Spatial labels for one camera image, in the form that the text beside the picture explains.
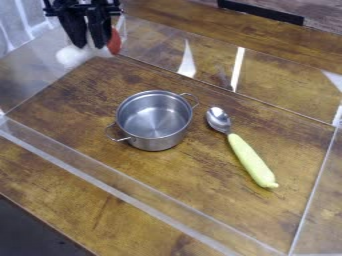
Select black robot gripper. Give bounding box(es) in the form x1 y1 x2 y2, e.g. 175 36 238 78
43 0 123 49

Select red and white toy mushroom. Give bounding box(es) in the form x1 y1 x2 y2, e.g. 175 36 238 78
55 27 125 69

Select small silver pot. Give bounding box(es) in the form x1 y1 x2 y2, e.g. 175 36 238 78
105 90 199 151

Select black bar on table edge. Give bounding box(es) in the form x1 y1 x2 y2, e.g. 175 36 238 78
217 0 305 26

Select spoon with yellow handle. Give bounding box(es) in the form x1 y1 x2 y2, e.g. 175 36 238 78
206 107 280 189

